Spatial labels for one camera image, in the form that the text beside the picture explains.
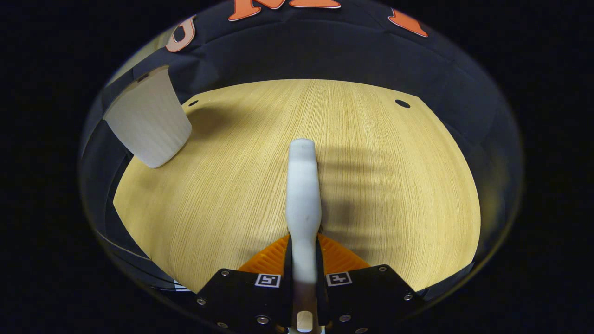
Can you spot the white paper sheet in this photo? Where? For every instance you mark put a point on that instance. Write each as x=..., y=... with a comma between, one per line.
x=182, y=286

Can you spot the white ribbed garbage bin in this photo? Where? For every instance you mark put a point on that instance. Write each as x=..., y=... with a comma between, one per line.
x=148, y=120

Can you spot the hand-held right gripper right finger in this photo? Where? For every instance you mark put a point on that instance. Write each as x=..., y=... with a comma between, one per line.
x=366, y=297

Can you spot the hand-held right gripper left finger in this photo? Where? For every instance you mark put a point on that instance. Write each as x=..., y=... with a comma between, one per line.
x=241, y=297

